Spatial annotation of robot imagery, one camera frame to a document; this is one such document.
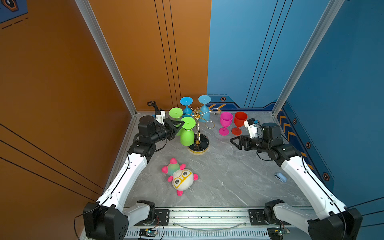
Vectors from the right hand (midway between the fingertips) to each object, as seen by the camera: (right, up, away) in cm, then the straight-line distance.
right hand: (234, 139), depth 75 cm
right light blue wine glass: (-14, +22, +11) cm, 29 cm away
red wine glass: (+9, +12, +22) cm, 27 cm away
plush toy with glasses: (-27, -21, +4) cm, 34 cm away
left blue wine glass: (-25, +21, +10) cm, 34 cm away
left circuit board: (-43, -44, -4) cm, 61 cm away
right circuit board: (+18, -44, -5) cm, 48 cm away
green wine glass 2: (-30, +14, +4) cm, 33 cm away
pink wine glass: (+1, +12, +27) cm, 29 cm away
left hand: (-25, +10, -5) cm, 27 cm away
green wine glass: (-24, +2, +2) cm, 24 cm away
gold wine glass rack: (-16, -3, +26) cm, 31 cm away
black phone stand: (-48, +22, +23) cm, 58 cm away
